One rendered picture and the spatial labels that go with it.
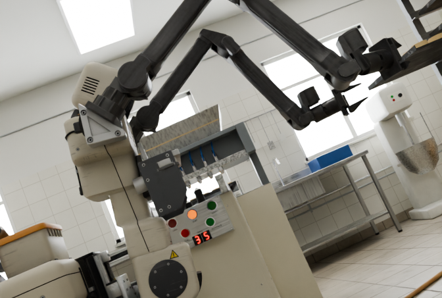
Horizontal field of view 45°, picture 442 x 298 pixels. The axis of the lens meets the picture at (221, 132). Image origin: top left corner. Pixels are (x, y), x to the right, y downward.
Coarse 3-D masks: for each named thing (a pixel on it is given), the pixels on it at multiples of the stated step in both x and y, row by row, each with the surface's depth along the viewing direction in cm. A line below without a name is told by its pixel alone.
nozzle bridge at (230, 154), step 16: (240, 128) 276; (192, 144) 276; (208, 144) 285; (224, 144) 284; (240, 144) 284; (208, 160) 283; (224, 160) 278; (240, 160) 291; (256, 160) 284; (192, 176) 277
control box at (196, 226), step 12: (204, 204) 200; (216, 204) 199; (180, 216) 199; (204, 216) 199; (216, 216) 199; (228, 216) 199; (168, 228) 199; (180, 228) 199; (192, 228) 198; (204, 228) 198; (216, 228) 198; (228, 228) 198; (180, 240) 198; (192, 240) 198; (204, 240) 197
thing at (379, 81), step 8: (440, 40) 154; (416, 48) 152; (424, 48) 155; (432, 48) 161; (440, 48) 168; (408, 56) 157; (416, 56) 162; (424, 56) 169; (432, 56) 176; (440, 56) 184; (408, 64) 172; (416, 64) 180; (424, 64) 188; (400, 72) 181; (408, 72) 190; (376, 80) 182; (384, 80) 183; (392, 80) 191; (368, 88) 190
